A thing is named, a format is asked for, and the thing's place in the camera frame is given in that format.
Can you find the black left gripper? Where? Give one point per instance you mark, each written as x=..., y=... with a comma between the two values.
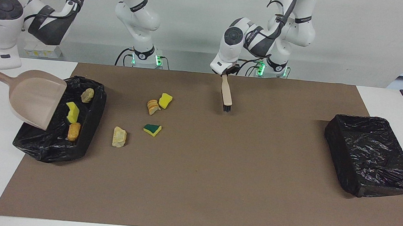
x=234, y=70

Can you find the beige brush with black bristles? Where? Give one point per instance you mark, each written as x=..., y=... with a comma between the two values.
x=226, y=93

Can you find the beige plastic dustpan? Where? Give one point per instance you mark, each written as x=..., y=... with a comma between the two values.
x=33, y=96

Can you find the yellow green sponge piece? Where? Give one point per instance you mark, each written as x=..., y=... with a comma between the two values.
x=151, y=130

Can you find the yellow notched sponge piece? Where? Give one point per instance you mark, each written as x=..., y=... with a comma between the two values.
x=73, y=113

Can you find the striped bread piece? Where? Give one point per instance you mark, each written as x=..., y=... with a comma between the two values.
x=152, y=107
x=87, y=95

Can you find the brown bread roll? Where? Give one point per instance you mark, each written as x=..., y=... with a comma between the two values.
x=74, y=132

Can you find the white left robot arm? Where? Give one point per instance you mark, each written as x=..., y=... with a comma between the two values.
x=227, y=54

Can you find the black bin with loose bag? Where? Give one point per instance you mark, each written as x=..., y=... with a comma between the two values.
x=40, y=147

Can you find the black bin with tight bag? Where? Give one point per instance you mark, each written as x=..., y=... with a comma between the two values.
x=367, y=154

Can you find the brown paper table mat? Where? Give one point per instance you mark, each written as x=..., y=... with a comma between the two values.
x=196, y=181

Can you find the pale bread chunk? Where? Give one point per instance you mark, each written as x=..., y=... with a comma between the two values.
x=119, y=137

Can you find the white wall socket box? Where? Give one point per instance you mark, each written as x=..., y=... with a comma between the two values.
x=44, y=52

